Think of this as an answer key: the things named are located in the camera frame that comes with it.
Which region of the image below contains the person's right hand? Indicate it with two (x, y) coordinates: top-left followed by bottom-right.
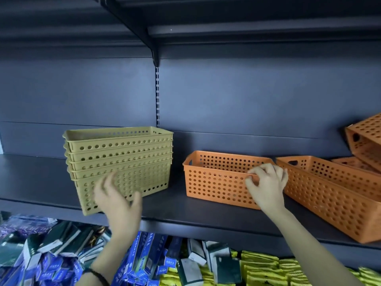
(244, 163), (289, 218)

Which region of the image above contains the person's left hand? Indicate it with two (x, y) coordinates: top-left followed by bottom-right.
(94, 172), (143, 239)

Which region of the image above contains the yellow basket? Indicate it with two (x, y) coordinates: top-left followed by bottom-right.
(65, 150), (174, 171)
(64, 143), (174, 162)
(67, 157), (174, 180)
(62, 126), (174, 153)
(70, 163), (173, 217)

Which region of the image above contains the dark grey metal shelf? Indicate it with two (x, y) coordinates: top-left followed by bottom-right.
(0, 153), (119, 228)
(110, 137), (381, 259)

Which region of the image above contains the person's left forearm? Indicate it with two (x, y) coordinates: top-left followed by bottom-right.
(76, 232), (140, 286)

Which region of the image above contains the person's right forearm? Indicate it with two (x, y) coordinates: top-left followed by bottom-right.
(263, 205), (362, 286)

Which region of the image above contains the slotted metal shelf upright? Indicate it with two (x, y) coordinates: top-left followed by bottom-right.
(154, 67), (161, 128)

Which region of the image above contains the ribbed dark shelf board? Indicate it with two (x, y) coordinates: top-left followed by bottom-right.
(0, 0), (154, 62)
(114, 0), (381, 57)

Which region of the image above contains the pile of blue boxes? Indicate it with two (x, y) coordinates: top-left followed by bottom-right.
(0, 230), (182, 286)

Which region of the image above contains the black wrist band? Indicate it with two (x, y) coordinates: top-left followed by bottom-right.
(82, 267), (111, 286)

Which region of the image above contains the pile of yellow packets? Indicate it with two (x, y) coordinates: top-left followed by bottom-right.
(159, 250), (381, 286)

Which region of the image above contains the dark grey shelving back panel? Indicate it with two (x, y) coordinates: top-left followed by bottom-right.
(159, 50), (381, 160)
(0, 58), (158, 160)

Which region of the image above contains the pile of purple packets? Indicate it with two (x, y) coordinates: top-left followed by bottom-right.
(0, 214), (57, 239)

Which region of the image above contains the pile of dark green boxes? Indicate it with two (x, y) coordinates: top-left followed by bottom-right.
(0, 220), (243, 286)

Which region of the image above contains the black shelf bracket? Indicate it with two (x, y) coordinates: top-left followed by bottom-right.
(90, 0), (160, 68)

